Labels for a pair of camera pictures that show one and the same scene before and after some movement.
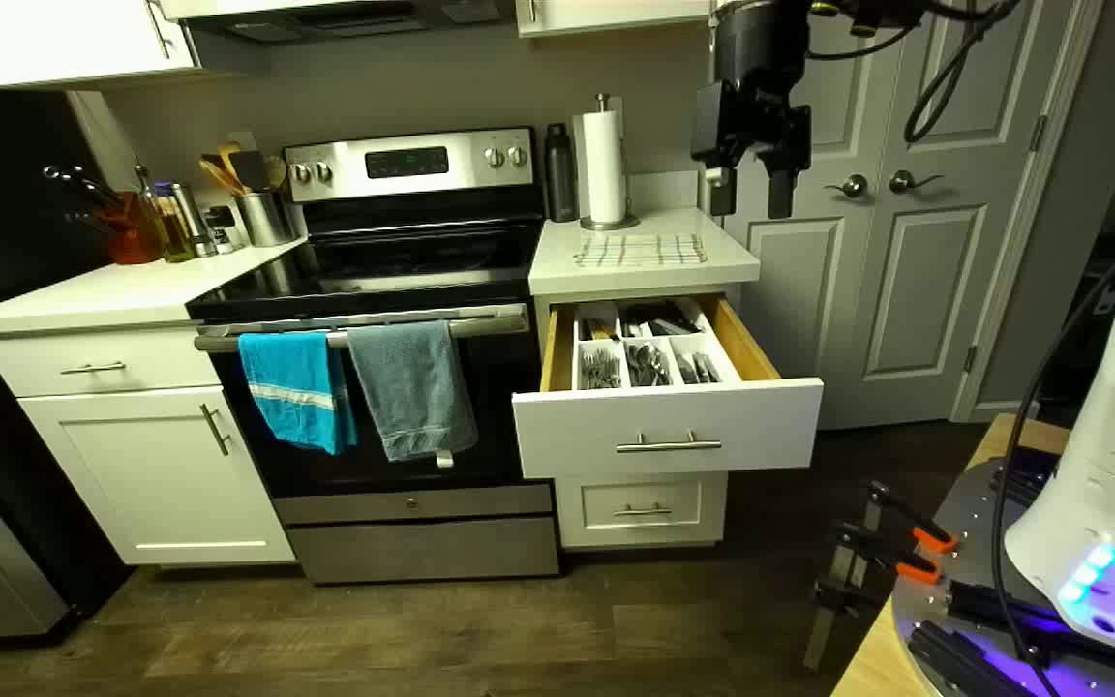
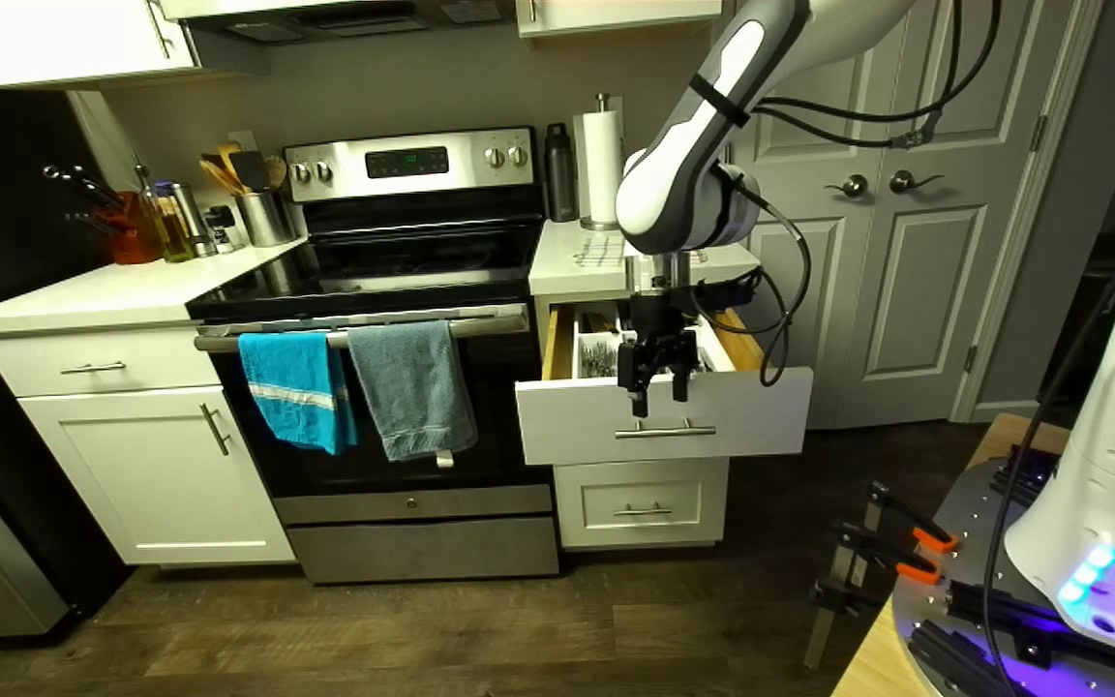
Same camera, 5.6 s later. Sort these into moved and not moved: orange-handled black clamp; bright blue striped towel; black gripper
Moved: black gripper
Not moved: orange-handled black clamp; bright blue striped towel
